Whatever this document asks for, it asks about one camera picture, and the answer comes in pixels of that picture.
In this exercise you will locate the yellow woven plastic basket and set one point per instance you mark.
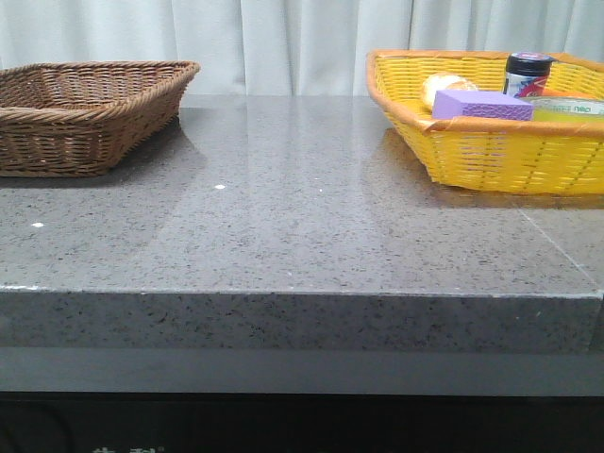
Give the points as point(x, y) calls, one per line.
point(476, 153)

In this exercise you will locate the brown wicker basket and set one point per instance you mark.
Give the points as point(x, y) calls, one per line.
point(73, 119)

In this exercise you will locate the black lidded jar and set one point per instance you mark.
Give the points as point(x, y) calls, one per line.
point(526, 74)

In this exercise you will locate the yellow tape roll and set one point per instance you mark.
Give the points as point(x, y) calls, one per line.
point(566, 109)

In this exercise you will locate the white curtain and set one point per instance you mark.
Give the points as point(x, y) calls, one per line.
point(288, 47)

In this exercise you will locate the purple sponge block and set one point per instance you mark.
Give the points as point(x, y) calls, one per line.
point(449, 104)

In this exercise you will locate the bread roll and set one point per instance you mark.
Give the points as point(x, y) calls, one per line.
point(443, 81)

